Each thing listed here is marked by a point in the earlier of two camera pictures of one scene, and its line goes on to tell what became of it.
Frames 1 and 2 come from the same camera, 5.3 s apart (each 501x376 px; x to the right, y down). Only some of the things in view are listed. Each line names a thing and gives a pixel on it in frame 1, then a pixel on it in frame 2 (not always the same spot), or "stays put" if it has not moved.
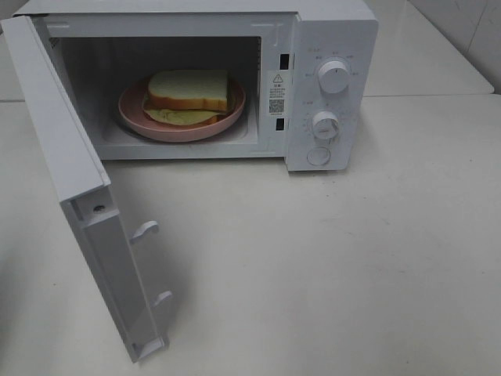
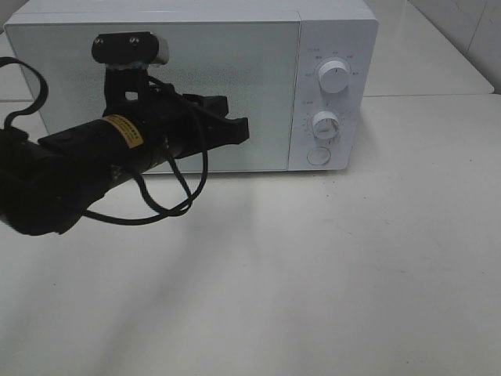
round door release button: [318, 156] stays put
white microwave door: [81, 178] to [255, 64]
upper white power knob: [333, 76] stays put
